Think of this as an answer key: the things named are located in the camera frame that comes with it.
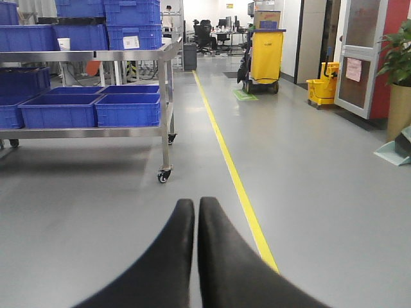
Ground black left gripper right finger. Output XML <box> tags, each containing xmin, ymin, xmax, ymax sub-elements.
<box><xmin>198</xmin><ymin>196</ymin><xmax>325</xmax><ymax>307</ymax></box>

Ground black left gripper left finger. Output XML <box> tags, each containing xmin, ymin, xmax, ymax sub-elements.
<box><xmin>76</xmin><ymin>199</ymin><xmax>195</xmax><ymax>307</ymax></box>

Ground blue bin front right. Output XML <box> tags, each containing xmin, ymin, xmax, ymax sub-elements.
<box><xmin>94</xmin><ymin>94</ymin><xmax>161</xmax><ymax>128</ymax></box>

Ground blue bin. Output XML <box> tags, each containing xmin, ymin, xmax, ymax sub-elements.
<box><xmin>94</xmin><ymin>94</ymin><xmax>161</xmax><ymax>128</ymax></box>
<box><xmin>19</xmin><ymin>94</ymin><xmax>101</xmax><ymax>128</ymax></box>

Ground blue bin front left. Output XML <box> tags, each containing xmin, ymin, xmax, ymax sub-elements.
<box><xmin>19</xmin><ymin>94</ymin><xmax>101</xmax><ymax>128</ymax></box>

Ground yellow mop bucket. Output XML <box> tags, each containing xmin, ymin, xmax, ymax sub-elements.
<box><xmin>306</xmin><ymin>62</ymin><xmax>340</xmax><ymax>109</ymax></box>

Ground green dustpan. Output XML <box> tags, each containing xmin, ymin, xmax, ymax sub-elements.
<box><xmin>374</xmin><ymin>126</ymin><xmax>410</xmax><ymax>166</ymax></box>

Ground yellow janitor cart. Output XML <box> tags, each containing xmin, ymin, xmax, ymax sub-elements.
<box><xmin>236</xmin><ymin>29</ymin><xmax>286</xmax><ymax>94</ymax></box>

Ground steel trolley cart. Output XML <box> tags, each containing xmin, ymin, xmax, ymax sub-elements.
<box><xmin>1</xmin><ymin>38</ymin><xmax>182</xmax><ymax>184</ymax></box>

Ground black office chair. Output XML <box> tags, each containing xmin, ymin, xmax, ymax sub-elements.
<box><xmin>193</xmin><ymin>19</ymin><xmax>212</xmax><ymax>54</ymax></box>

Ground stacked blue crates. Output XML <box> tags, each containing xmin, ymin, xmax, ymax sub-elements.
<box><xmin>54</xmin><ymin>1</ymin><xmax>162</xmax><ymax>51</ymax></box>

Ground potted plant gold pot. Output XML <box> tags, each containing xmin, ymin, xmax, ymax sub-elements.
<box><xmin>378</xmin><ymin>19</ymin><xmax>410</xmax><ymax>142</ymax></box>

